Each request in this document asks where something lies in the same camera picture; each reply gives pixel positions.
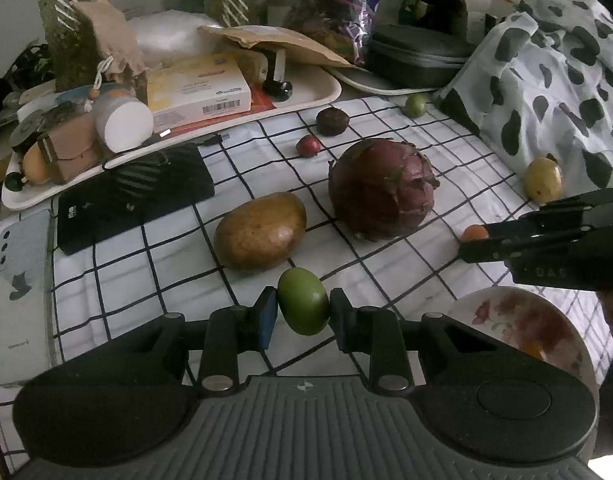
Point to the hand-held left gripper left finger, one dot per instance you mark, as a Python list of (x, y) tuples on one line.
[(265, 320)]

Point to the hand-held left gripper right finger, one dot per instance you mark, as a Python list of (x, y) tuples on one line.
[(339, 325)]

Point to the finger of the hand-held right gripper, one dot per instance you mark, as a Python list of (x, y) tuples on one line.
[(486, 251), (551, 217)]

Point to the small orange kumquat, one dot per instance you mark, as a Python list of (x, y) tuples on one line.
[(534, 350), (474, 232)]

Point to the yellow-green round fruit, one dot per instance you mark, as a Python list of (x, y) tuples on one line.
[(543, 179)]

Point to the large green round fruit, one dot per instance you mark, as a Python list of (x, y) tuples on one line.
[(303, 301)]

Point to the floral white plate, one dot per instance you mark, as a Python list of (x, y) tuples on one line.
[(551, 320)]

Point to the brown potato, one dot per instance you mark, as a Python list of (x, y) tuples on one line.
[(260, 230)]

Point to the purple dragon fruit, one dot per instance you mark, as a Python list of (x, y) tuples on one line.
[(381, 187)]

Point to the white checkered bedsheet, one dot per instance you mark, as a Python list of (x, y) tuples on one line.
[(411, 270)]

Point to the cow print blanket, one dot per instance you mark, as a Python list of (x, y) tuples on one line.
[(546, 75)]

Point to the small green round fruit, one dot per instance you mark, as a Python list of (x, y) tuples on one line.
[(415, 105)]

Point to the black flat electronic device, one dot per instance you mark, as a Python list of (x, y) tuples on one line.
[(136, 205)]

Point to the small red fruit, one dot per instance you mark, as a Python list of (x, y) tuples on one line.
[(308, 146)]

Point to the white plastic board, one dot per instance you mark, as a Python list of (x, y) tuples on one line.
[(386, 86)]

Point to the dark brown round fruit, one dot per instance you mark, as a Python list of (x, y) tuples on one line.
[(332, 121)]

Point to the black zippered case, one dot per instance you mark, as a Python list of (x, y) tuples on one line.
[(416, 60)]

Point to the black round-base gadget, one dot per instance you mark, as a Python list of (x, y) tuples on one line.
[(279, 89)]

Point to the white serving tray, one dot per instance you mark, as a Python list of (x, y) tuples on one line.
[(316, 90)]

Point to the white cylindrical jar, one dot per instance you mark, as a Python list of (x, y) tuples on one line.
[(126, 127)]

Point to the pale green smartphone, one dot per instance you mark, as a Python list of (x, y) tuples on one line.
[(21, 310)]

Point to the yellow cardboard box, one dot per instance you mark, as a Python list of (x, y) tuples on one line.
[(196, 85)]

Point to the tan leather pouch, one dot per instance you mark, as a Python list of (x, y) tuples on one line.
[(69, 150)]

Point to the yellow rounded object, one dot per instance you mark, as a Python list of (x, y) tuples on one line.
[(34, 167)]

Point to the brown paper envelope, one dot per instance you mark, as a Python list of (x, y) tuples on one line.
[(286, 42)]

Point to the foil snack bag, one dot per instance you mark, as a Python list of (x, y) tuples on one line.
[(336, 5)]

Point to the white plastic bag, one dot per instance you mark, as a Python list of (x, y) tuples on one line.
[(171, 35)]

